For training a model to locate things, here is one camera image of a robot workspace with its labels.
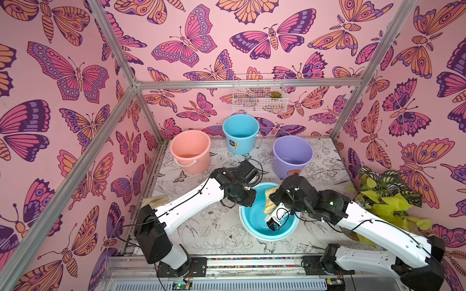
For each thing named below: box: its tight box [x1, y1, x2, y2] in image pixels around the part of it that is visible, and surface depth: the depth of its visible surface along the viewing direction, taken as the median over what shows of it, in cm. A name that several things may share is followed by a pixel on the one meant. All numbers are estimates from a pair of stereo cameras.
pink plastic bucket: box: [169, 129, 212, 175], surface depth 97 cm
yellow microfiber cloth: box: [263, 184, 280, 215], surface depth 69 cm
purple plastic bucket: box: [270, 135, 315, 180], surface depth 97 cm
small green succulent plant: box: [270, 90, 283, 99], surface depth 94 cm
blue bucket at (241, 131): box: [222, 113, 261, 156], surface depth 108 cm
